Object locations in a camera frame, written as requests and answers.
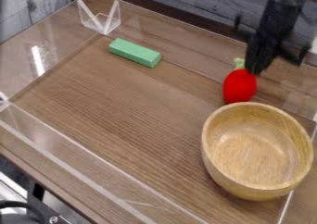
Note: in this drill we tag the red plush strawberry toy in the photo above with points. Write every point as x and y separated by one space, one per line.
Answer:
239 84

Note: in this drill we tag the black table leg bracket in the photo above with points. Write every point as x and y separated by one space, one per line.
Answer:
34 194

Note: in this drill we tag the light wooden bowl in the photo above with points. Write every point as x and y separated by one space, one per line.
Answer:
257 150

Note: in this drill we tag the clear acrylic table enclosure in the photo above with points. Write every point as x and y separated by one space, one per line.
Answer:
104 130

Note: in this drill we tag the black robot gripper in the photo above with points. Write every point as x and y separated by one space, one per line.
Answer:
275 26

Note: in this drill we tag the green rectangular block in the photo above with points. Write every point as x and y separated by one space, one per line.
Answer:
133 52

